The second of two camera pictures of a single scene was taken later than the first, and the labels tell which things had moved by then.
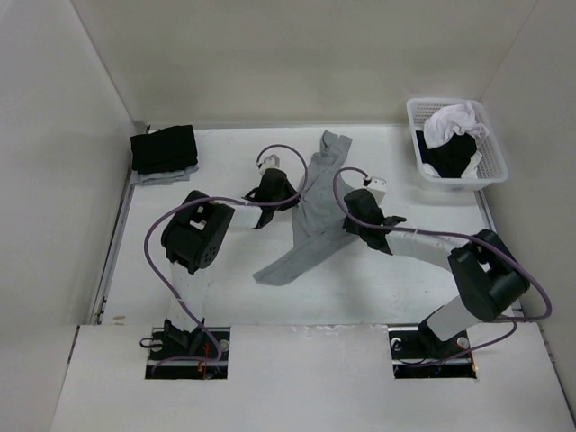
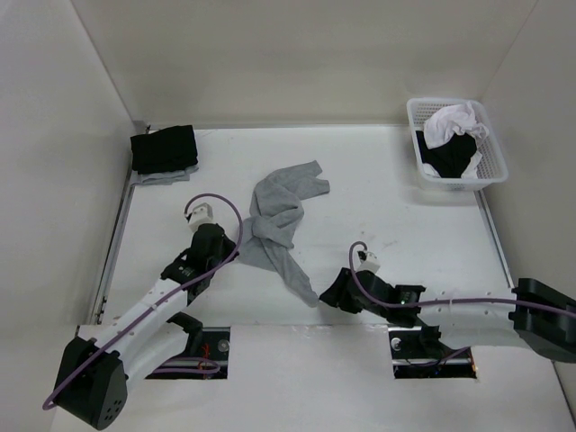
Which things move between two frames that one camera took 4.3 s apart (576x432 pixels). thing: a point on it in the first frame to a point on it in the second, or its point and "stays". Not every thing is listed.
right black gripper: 349,229 to 336,296
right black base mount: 417,352 stays
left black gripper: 291,193 to 229,247
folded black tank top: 164,150 stays
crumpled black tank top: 450,159 stays
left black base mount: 202,353 stays
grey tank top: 319,224 to 275,211
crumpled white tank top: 442,124 stays
